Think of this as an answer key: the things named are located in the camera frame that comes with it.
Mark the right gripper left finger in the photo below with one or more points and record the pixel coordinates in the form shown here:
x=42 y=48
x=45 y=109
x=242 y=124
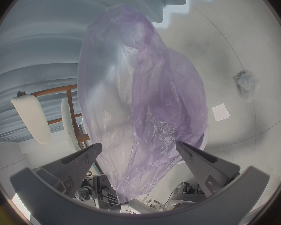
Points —
x=70 y=170

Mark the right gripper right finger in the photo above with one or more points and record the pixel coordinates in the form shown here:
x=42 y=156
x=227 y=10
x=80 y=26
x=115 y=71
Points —
x=208 y=172

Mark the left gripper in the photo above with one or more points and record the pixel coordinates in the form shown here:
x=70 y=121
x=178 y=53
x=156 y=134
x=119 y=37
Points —
x=99 y=184

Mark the white wrapper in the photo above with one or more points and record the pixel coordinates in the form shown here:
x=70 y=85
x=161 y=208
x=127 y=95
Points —
x=245 y=84

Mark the purple plastic bag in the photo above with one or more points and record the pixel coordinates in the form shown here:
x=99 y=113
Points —
x=154 y=90

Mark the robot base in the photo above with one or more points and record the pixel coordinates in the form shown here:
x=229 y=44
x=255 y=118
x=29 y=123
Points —
x=185 y=197

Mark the white trash bin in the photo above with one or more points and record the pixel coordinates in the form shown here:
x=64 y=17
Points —
x=204 y=142

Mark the white wooden chair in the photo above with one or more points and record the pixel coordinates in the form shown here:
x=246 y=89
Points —
x=32 y=116

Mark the pale blue curtain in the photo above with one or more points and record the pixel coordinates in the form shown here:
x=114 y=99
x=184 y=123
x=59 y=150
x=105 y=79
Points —
x=49 y=43

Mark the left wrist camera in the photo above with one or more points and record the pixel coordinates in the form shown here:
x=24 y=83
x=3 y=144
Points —
x=84 y=196

